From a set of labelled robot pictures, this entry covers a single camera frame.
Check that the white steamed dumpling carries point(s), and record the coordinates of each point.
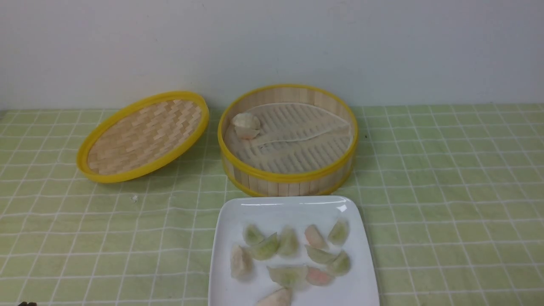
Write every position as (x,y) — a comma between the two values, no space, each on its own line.
(246,125)

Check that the white square plate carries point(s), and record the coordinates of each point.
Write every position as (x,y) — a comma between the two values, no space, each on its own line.
(358,287)

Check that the yellow rimmed bamboo steamer basket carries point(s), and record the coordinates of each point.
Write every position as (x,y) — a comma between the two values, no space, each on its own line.
(255,182)

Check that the white steamer liner cloth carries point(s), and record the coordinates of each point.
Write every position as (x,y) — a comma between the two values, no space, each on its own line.
(292,138)

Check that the small green dumpling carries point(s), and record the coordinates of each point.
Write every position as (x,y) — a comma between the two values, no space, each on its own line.
(252,235)

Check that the pale green dumpling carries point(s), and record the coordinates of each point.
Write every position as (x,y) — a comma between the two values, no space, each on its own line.
(288,243)
(319,256)

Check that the pale green dumpling middle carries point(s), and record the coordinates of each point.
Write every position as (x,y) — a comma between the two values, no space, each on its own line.
(319,256)

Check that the beige dumpling left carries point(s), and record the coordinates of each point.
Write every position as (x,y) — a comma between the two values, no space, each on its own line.
(241,263)

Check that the beige dumpling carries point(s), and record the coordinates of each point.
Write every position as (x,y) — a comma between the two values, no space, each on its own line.
(241,263)
(280,297)

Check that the large green dumpling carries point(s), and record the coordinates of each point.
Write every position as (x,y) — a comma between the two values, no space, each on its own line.
(293,277)

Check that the orange pink dumpling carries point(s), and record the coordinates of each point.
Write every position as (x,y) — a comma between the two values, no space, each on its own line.
(318,277)

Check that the yellow rimmed bamboo steamer lid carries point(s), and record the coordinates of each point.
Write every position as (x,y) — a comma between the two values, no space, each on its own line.
(143,137)

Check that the green dumpling lower right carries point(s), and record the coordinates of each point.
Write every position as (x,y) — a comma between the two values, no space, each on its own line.
(340,265)

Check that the beige dumpling bottom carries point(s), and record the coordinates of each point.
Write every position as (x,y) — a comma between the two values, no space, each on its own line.
(280,297)

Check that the green checkered tablecloth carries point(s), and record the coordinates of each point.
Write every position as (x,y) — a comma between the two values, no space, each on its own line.
(451,198)

